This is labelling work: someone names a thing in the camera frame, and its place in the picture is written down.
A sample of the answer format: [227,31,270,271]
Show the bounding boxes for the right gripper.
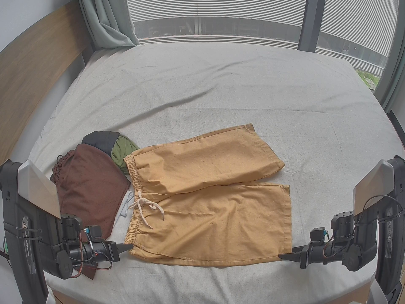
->
[300,243,345,269]

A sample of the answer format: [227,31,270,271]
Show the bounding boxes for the white garment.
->
[113,191,136,233]

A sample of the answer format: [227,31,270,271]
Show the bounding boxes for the green garment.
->
[111,134,140,176]

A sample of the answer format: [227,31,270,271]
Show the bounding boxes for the window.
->
[122,0,405,115]

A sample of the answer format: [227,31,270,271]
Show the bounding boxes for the black garment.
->
[82,131,120,157]

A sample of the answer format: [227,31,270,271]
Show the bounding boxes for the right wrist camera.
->
[309,228,327,246]

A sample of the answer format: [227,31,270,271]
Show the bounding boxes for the grey-green curtain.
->
[75,0,140,49]

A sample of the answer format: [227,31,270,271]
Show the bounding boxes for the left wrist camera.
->
[83,225,103,243]

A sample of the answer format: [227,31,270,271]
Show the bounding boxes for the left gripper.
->
[73,241,121,264]

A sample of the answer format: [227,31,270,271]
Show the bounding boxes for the tan shorts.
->
[123,123,292,268]

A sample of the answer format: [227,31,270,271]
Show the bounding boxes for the brown shorts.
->
[51,144,132,280]

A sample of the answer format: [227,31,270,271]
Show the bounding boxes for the bed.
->
[0,0,405,304]

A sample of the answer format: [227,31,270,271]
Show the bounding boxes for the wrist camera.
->
[83,225,103,243]
[309,228,327,246]

